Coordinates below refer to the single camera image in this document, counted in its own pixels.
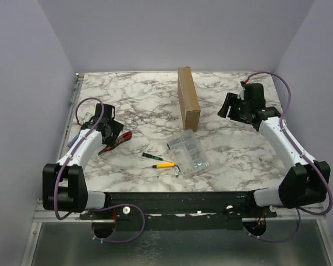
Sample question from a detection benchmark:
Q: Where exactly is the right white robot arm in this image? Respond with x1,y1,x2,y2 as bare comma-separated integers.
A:
218,83,331,217

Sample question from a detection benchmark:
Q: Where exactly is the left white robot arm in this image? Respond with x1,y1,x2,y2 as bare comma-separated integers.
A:
42,103,123,219

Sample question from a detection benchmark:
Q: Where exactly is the brown cardboard express box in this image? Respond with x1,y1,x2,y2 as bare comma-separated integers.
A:
177,66,200,132

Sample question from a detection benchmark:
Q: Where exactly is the clear plastic screw organizer box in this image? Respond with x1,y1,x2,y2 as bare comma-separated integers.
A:
166,129,210,178

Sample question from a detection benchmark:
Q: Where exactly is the red blue screwdriver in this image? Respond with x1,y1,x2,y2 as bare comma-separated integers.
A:
67,133,79,148

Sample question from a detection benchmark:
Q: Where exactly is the black green precision screwdriver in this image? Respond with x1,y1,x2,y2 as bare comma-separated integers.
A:
142,152,164,161

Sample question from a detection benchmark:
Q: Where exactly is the small metal hex key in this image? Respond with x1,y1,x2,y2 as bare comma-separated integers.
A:
174,165,180,178

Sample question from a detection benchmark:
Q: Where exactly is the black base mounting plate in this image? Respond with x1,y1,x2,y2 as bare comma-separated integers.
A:
79,190,278,232

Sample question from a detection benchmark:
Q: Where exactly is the left side metal rail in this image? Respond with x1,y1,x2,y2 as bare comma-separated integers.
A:
62,73,85,147

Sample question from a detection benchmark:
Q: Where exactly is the yellow handled screwdriver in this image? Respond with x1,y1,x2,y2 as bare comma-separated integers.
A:
145,162,175,169

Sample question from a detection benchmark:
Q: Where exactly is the aluminium frame rail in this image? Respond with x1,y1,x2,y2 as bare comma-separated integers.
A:
19,198,333,266

